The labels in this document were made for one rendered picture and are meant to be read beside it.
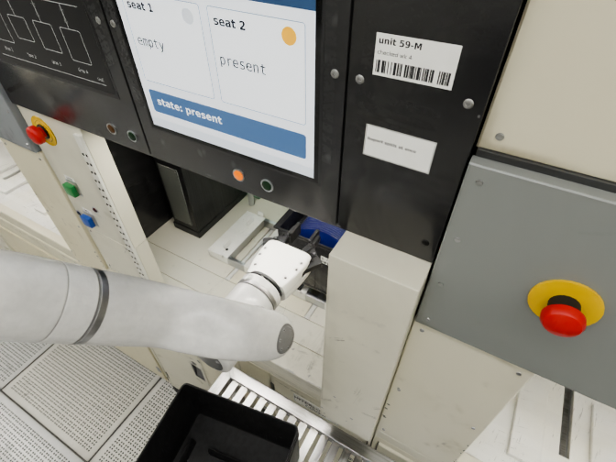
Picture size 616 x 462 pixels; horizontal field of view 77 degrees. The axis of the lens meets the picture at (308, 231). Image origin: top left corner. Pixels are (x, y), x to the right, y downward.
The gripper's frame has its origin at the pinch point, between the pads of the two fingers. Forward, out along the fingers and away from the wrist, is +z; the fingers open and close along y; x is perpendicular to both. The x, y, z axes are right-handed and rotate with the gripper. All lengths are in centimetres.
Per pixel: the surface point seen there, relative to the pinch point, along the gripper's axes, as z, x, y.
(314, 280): 5.2, -21.0, 0.0
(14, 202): -7, -34, -119
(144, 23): -14.4, 42.9, -14.1
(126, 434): -38, -119, -66
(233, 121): -14.5, 32.9, -2.1
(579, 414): 8, -32, 66
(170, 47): -14.5, 40.7, -10.6
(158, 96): -14.4, 33.2, -15.4
